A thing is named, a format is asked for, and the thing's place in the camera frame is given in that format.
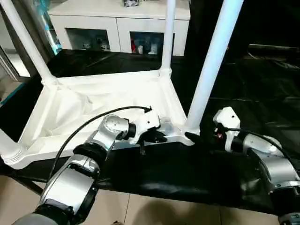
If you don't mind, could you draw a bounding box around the white plastic table top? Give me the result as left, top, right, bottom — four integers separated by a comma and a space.
3, 69, 202, 171

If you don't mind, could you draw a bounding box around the white plastic table leg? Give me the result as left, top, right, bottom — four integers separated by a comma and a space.
0, 130, 24, 165
159, 0, 176, 75
186, 0, 244, 135
0, 0, 58, 85

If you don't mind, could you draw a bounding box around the dark low furniture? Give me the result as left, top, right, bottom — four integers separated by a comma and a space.
247, 44, 300, 69

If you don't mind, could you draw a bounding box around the black cabinet with gold label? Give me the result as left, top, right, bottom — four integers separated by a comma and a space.
185, 0, 251, 59

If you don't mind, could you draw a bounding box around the light blue rack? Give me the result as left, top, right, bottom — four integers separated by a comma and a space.
38, 0, 62, 56

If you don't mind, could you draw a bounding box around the white display cabinet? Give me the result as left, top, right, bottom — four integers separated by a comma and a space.
48, 0, 191, 57

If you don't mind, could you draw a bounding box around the dark grey figurine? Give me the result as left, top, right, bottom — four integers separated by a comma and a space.
123, 0, 141, 8

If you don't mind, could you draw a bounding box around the teal floor mat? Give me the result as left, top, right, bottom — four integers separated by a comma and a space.
0, 83, 24, 106

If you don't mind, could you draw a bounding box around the grey curtain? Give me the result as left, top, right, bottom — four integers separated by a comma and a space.
4, 0, 51, 75

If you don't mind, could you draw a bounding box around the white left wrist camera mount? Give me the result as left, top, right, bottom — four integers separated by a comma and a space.
128, 109, 162, 145

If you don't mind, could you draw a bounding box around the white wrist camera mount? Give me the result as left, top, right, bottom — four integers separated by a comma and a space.
213, 106, 241, 152
128, 109, 162, 145

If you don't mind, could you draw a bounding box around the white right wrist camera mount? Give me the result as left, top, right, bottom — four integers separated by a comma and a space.
213, 106, 241, 152

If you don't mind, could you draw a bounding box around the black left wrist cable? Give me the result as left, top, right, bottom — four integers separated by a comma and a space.
50, 106, 153, 181

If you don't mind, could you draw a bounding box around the black metal table frame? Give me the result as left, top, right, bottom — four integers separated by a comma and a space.
23, 180, 45, 195

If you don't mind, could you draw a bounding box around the grey door frame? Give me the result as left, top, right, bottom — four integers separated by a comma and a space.
0, 44, 31, 80

